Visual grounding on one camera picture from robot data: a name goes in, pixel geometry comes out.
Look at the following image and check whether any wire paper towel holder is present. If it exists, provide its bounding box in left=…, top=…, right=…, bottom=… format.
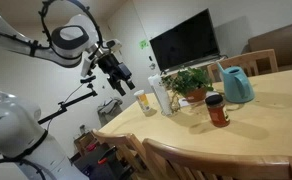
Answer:
left=162, top=90, right=181, bottom=117

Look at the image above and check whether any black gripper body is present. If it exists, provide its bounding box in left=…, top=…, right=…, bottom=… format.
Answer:
left=97, top=53, right=129, bottom=88

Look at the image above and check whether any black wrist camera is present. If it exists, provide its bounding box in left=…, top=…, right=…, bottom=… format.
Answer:
left=117, top=63, right=133, bottom=80

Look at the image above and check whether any black external camera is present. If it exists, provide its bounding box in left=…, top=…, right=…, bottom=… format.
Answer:
left=80, top=75, right=97, bottom=85

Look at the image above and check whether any teal plastic watering can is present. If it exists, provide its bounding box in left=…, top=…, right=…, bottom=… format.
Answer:
left=216, top=61, right=256, bottom=104

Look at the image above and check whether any brown armchair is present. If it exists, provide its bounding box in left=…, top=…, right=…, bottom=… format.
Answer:
left=247, top=19, right=292, bottom=73

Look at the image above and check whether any green plant in terracotta pot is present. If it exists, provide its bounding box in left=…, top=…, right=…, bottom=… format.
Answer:
left=161, top=67, right=215, bottom=103

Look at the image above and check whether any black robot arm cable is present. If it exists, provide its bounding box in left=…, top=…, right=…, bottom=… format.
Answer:
left=0, top=0, right=104, bottom=58

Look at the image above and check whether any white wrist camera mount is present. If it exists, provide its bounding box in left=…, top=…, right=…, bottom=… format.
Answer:
left=81, top=58, right=95, bottom=78

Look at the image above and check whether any green sticky note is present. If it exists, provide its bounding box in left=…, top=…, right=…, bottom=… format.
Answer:
left=138, top=39, right=150, bottom=50

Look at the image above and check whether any black case with red latches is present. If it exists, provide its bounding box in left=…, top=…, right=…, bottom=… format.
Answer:
left=73, top=143, right=137, bottom=180

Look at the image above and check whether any glass jar with red sauce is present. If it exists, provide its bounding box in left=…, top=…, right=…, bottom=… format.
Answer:
left=206, top=102, right=231, bottom=128

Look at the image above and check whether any white labelled plastic cup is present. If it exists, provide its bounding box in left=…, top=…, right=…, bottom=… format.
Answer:
left=133, top=89, right=152, bottom=114

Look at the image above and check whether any grey crumpled cloth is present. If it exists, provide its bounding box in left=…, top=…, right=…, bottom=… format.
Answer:
left=96, top=97, right=124, bottom=128

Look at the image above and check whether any white paper under pot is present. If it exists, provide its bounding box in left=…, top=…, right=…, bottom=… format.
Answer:
left=178, top=91, right=222, bottom=108

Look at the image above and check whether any light wooden dining chair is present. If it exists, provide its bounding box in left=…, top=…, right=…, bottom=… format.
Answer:
left=206, top=48, right=279, bottom=83
left=91, top=129, right=154, bottom=180
left=141, top=138, right=292, bottom=180

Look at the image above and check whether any small wooden crate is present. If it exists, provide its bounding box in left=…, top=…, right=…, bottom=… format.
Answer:
left=73, top=130, right=99, bottom=156

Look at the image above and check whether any black flat screen television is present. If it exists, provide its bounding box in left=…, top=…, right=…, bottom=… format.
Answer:
left=149, top=8, right=221, bottom=73

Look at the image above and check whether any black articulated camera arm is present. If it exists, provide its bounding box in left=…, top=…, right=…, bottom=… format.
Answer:
left=37, top=83, right=99, bottom=126

